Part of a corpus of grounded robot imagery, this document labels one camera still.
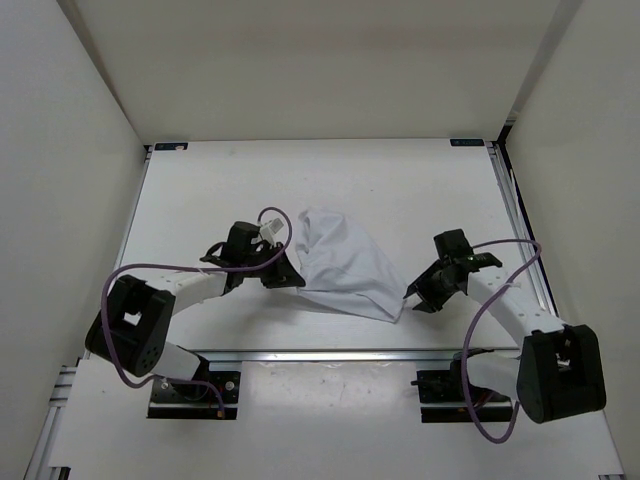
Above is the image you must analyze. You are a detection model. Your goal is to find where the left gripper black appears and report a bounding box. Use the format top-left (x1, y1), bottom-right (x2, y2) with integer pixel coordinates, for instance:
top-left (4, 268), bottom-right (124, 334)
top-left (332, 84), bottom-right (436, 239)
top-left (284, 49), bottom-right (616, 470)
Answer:
top-left (242, 242), bottom-right (305, 288)

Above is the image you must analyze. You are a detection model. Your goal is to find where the white fabric skirt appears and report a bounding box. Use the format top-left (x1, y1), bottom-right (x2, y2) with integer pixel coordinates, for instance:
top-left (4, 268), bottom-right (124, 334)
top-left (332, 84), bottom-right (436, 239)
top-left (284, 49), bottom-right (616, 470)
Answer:
top-left (295, 207), bottom-right (407, 323)

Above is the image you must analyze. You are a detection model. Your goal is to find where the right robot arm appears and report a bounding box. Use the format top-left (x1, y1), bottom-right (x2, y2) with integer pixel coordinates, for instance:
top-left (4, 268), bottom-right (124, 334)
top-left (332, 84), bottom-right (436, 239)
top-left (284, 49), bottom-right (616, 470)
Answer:
top-left (406, 229), bottom-right (607, 424)

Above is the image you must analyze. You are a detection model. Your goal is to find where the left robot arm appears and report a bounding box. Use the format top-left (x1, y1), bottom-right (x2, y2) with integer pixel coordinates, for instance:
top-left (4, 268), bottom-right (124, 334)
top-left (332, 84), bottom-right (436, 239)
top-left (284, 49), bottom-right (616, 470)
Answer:
top-left (85, 216), bottom-right (305, 400)

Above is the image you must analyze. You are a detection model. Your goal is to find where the right blue corner label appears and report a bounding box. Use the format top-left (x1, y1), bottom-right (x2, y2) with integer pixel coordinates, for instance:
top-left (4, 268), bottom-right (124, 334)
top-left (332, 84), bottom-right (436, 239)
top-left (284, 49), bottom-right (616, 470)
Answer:
top-left (450, 138), bottom-right (485, 147)

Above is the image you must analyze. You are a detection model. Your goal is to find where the blue corner label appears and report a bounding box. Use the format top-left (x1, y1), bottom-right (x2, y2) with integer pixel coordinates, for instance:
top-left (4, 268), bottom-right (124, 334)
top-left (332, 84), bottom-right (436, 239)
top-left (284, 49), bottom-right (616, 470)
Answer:
top-left (154, 142), bottom-right (188, 151)
top-left (450, 138), bottom-right (485, 147)

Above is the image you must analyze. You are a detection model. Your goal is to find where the left blue corner label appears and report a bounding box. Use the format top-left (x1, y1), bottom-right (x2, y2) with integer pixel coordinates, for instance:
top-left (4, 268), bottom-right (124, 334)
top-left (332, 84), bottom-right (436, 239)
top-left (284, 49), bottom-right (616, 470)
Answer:
top-left (154, 142), bottom-right (188, 151)

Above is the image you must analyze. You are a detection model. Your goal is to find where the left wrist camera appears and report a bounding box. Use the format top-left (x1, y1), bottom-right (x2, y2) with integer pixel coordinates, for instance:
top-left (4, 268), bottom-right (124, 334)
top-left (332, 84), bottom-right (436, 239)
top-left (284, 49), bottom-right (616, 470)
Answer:
top-left (259, 218), bottom-right (284, 245)

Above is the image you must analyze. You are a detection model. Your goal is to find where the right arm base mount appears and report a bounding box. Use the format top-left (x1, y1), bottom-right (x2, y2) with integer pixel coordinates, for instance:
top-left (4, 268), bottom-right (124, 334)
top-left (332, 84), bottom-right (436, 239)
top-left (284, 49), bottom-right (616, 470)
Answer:
top-left (411, 353), bottom-right (513, 424)

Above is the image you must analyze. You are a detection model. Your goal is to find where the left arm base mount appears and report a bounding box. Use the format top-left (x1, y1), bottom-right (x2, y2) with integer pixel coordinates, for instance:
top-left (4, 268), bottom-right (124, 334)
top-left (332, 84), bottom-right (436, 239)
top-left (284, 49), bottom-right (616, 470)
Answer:
top-left (147, 363), bottom-right (241, 421)

